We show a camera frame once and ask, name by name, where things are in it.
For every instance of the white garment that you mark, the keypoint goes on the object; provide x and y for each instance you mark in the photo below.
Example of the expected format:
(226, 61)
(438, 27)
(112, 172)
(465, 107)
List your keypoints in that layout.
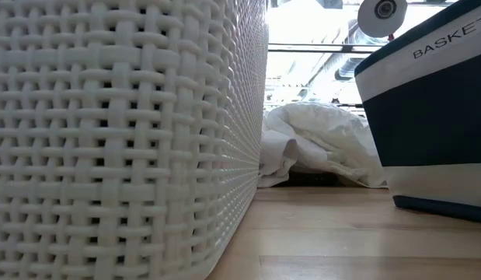
(321, 140)

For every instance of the white woven plastic basket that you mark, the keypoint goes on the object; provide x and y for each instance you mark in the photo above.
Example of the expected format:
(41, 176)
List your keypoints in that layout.
(119, 140)

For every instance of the red desk lamp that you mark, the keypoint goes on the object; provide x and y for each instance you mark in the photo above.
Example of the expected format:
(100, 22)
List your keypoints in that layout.
(382, 17)

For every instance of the navy white fabric basket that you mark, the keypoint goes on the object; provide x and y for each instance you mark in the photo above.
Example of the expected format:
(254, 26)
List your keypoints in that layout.
(434, 128)

